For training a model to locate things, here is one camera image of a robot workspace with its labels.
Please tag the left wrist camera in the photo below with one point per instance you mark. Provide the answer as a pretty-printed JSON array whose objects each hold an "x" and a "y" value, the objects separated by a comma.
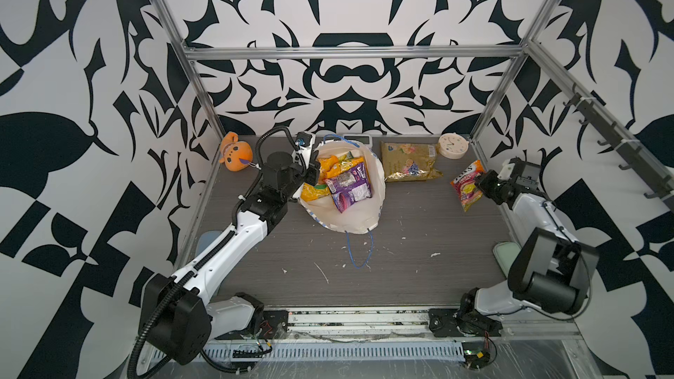
[{"x": 304, "y": 145}]

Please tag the pink round timer clock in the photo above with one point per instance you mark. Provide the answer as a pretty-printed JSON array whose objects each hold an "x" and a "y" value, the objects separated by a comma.
[{"x": 453, "y": 146}]

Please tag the blue checkered paper bag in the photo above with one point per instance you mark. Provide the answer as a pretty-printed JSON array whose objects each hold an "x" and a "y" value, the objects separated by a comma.
[{"x": 362, "y": 218}]

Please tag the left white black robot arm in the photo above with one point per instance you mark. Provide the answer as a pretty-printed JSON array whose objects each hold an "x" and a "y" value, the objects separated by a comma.
[{"x": 178, "y": 315}]

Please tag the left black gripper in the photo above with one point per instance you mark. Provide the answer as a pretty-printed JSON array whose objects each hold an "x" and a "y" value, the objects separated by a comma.
[{"x": 311, "y": 173}]

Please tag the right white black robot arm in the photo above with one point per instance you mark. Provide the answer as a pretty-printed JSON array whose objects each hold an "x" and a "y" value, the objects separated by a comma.
[{"x": 553, "y": 271}]

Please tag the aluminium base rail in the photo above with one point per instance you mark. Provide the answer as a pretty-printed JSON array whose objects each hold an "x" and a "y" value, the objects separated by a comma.
[{"x": 384, "y": 334}]

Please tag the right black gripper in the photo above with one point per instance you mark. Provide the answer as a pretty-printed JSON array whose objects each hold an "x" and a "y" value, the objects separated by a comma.
[{"x": 487, "y": 182}]

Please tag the yellow snack packet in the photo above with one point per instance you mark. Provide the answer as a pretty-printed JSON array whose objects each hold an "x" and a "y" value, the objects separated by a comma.
[{"x": 331, "y": 167}]

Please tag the grey wall hook rack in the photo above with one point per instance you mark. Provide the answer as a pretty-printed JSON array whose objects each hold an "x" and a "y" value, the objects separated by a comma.
[{"x": 615, "y": 136}]

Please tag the white digital scale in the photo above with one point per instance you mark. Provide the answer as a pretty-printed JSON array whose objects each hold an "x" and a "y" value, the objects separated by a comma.
[{"x": 360, "y": 140}]

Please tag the orange plush toy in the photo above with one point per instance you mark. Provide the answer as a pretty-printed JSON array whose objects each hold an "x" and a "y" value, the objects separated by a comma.
[{"x": 235, "y": 154}]

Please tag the gold snack packet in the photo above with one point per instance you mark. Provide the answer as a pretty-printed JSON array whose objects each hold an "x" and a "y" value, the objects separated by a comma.
[{"x": 409, "y": 162}]

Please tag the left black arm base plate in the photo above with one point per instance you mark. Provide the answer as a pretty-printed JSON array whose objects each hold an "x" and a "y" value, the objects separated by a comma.
[{"x": 267, "y": 326}]

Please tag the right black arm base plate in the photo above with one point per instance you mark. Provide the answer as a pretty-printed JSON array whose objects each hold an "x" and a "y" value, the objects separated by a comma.
[{"x": 445, "y": 323}]

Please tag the Fox's fruits candy packet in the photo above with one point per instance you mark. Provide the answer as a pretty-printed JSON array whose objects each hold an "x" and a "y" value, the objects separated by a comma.
[{"x": 465, "y": 185}]

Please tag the blue grey block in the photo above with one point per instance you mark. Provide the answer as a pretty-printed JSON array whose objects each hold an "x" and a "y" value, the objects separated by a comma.
[{"x": 205, "y": 240}]

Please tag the purple snack packet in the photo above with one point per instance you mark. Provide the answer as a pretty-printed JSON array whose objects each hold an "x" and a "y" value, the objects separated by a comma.
[{"x": 350, "y": 188}]

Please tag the green sponge block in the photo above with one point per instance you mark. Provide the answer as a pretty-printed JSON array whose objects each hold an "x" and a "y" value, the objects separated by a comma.
[{"x": 505, "y": 253}]

